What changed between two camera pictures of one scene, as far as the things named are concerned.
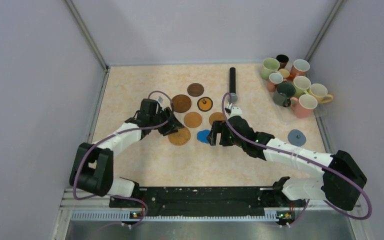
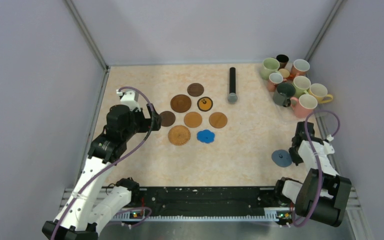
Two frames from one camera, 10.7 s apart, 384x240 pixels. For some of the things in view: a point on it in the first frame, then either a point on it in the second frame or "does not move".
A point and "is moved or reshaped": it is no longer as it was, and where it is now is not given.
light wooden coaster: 193,119 does not move
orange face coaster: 204,104 does not move
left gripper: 169,116 -> 153,123
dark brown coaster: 195,89 does not move
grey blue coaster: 296,137 is moved or reshaped
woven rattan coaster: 181,138 does not move
